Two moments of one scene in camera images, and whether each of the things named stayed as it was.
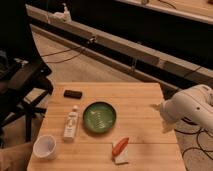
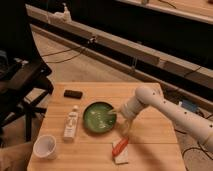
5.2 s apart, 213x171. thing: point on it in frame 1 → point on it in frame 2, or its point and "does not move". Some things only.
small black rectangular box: [72, 94] does not move
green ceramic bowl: [99, 117] does not move
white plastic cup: [44, 147] does not move
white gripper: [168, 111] → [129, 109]
